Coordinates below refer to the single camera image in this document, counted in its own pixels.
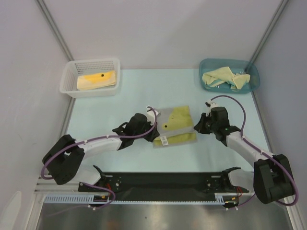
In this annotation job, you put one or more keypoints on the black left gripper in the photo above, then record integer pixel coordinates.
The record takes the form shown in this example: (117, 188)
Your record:
(152, 136)

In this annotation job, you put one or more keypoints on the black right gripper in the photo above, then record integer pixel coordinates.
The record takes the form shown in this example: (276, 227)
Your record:
(201, 124)

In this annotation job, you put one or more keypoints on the yellow-green grey towel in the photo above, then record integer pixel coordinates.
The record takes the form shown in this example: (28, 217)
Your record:
(175, 127)

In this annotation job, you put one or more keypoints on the yellow cream towel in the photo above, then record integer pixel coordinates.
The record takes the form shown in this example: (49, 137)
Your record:
(96, 80)

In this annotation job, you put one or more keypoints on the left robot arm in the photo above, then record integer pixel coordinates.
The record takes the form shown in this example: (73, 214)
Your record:
(64, 161)

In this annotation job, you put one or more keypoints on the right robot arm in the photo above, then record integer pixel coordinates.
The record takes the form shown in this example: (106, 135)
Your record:
(272, 178)

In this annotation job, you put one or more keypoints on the teal translucent plastic bin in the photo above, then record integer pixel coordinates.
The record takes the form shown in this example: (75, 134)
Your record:
(236, 66)

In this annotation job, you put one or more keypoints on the pale yellow towel in bin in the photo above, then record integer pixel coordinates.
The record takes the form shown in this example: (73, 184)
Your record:
(222, 75)

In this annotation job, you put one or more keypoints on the white perforated plastic basket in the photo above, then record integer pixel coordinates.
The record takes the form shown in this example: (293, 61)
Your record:
(74, 69)

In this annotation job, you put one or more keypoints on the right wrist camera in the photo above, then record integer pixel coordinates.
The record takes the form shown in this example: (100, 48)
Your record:
(210, 105)

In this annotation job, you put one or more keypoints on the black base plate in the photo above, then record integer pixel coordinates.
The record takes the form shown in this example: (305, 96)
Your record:
(164, 186)

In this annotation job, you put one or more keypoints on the aluminium front rail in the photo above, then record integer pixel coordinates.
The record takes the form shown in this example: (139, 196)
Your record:
(50, 187)

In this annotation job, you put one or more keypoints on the left slotted cable duct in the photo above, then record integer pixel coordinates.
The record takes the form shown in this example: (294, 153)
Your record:
(76, 199)

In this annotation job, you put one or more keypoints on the right aluminium frame post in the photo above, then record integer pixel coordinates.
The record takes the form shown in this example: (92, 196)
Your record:
(269, 29)

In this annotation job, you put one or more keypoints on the aluminium frame post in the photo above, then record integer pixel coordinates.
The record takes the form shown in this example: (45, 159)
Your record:
(269, 29)
(54, 29)

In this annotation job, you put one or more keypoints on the left aluminium frame post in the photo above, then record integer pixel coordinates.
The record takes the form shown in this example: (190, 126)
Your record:
(54, 29)

